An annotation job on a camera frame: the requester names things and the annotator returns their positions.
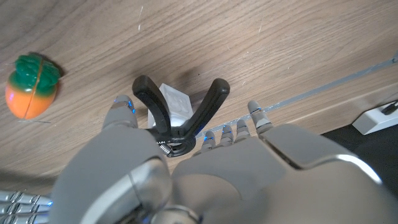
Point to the white power strip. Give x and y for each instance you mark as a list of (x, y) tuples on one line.
[(370, 121)]

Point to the white cube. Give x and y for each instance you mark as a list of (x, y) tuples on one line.
[(178, 104)]

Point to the orange toy carrot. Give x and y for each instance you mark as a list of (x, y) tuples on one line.
[(28, 99)]

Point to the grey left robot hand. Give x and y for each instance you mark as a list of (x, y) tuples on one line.
[(248, 186)]

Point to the black grip strengthener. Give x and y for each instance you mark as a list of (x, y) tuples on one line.
[(152, 99)]

